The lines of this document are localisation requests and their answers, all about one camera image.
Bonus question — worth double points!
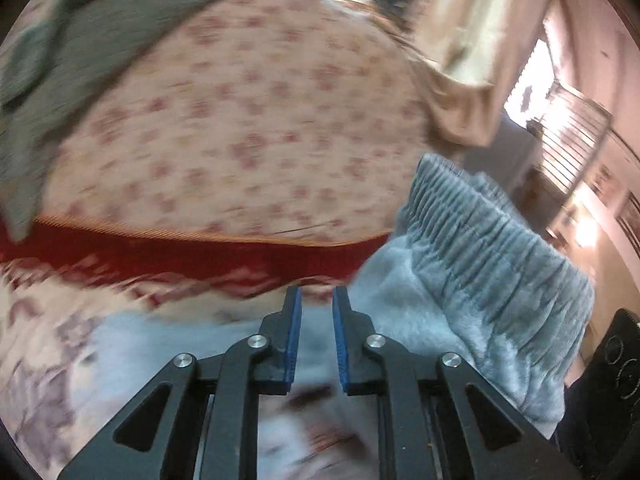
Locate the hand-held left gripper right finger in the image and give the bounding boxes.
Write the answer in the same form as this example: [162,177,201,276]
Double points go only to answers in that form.
[332,285,582,480]

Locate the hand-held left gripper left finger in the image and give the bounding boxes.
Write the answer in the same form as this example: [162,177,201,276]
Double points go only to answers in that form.
[57,285,304,480]

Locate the blue-grey sweatpants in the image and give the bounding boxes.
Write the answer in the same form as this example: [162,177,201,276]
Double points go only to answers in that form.
[95,152,598,480]

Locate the red and white fleece blanket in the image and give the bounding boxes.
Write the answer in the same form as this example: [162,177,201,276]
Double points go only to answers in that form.
[0,217,393,480]

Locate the pink floral quilt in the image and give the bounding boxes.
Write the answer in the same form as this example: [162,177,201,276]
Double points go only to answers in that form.
[30,0,453,250]

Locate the window grille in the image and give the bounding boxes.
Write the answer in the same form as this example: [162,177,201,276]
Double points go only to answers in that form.
[505,35,617,197]

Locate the beige curtain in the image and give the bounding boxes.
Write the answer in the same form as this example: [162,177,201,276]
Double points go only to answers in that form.
[400,0,568,150]

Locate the grey-green fleece jacket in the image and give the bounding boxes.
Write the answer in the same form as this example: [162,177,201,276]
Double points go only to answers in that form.
[0,0,351,245]

